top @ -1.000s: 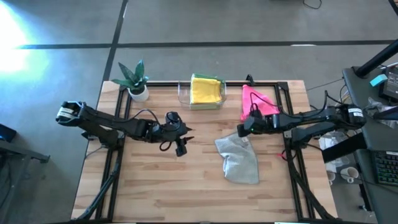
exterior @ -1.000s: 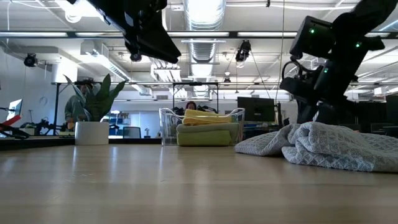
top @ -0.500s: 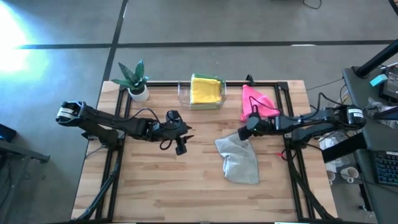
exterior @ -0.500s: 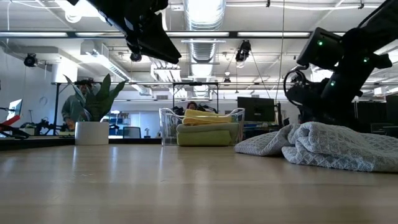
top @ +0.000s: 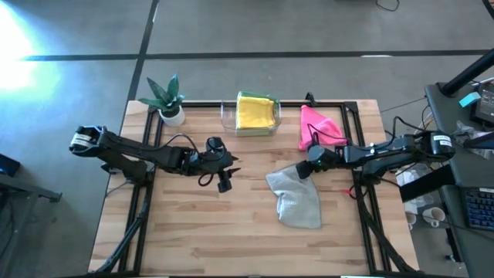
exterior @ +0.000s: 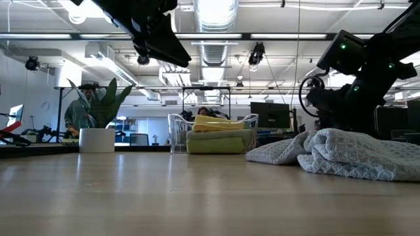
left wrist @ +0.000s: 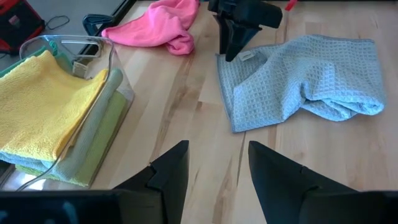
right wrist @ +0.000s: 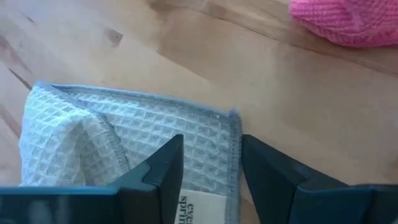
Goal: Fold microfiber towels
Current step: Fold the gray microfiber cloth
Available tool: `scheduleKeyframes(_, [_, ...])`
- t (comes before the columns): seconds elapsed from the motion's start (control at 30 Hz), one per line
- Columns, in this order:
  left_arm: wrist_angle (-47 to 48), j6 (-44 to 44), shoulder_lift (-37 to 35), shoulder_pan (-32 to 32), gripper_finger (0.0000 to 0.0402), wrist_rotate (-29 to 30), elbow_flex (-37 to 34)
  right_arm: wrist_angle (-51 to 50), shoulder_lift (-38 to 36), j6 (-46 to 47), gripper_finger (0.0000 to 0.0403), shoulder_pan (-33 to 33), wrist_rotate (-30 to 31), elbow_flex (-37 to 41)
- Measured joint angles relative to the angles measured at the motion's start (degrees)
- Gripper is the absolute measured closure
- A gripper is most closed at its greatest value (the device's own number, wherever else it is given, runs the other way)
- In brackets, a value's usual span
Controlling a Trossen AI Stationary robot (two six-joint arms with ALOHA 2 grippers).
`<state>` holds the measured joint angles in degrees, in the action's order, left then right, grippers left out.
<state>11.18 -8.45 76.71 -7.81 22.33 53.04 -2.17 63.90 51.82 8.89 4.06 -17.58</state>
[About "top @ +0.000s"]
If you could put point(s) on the clear plastic bin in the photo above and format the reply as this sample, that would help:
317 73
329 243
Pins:
227 116

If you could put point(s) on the yellow microfiber towel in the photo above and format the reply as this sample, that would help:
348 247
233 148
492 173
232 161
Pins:
254 114

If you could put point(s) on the dark metal cart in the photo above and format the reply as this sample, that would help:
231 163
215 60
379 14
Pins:
23 185

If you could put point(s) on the teal small box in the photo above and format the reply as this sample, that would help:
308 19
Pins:
469 99

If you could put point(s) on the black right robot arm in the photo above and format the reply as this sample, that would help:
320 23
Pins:
386 152

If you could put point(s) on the black computer keyboard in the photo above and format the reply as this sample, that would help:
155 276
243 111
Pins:
480 208

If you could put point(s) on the white mug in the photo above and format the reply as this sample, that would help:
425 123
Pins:
411 220
434 216

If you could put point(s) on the pink microfiber towel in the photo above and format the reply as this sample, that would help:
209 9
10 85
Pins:
320 127

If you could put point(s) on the dark grey desk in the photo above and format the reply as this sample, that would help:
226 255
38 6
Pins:
451 173

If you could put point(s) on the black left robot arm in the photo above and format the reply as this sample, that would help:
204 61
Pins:
127 148

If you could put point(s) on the grey crumpled plastic bag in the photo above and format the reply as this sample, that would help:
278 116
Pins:
469 133

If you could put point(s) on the black desktop device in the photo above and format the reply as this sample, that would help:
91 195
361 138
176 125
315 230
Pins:
486 104

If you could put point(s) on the black desk crossbar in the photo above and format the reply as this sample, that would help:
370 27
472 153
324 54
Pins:
424 185

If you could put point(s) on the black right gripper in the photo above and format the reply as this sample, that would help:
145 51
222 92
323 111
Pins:
324 156

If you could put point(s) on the grey waffle microfiber towel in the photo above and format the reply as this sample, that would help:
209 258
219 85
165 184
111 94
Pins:
297 201

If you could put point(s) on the black round pole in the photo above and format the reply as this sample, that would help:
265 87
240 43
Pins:
471 71

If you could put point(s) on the black frame clamp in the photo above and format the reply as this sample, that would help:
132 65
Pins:
310 98

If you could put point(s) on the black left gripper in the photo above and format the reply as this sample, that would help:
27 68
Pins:
208 162

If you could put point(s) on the snake plant in white pot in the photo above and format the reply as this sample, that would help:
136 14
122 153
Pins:
172 116

